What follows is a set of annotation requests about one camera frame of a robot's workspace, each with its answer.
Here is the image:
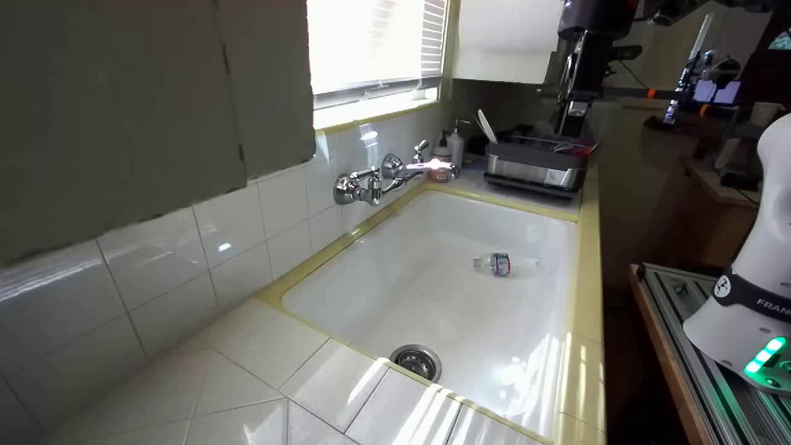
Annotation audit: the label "white ceramic sink basin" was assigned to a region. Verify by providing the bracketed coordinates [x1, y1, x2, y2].
[285, 192, 575, 438]

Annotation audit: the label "chrome sink drain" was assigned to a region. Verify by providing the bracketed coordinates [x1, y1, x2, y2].
[390, 344, 442, 382]

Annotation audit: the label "clear plastic water bottle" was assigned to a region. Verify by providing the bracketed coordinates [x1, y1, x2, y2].
[473, 251, 541, 276]

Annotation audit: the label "black camera tripod stand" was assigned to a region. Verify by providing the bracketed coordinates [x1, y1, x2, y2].
[556, 0, 643, 135]

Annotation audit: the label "black dish drying rack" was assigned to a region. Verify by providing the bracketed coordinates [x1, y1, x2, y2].
[484, 139, 596, 199]

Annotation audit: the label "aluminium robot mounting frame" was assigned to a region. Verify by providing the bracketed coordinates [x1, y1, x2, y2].
[629, 261, 791, 445]

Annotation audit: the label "white soap pump bottle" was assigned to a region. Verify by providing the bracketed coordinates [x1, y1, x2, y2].
[448, 129, 465, 171]

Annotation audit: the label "chrome wall faucet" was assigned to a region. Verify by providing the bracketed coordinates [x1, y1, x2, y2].
[333, 141, 427, 205]

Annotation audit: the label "white window blinds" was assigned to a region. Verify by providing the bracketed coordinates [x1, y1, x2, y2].
[306, 0, 451, 108]

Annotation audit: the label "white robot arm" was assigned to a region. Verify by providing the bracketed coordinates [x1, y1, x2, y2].
[682, 116, 791, 393]

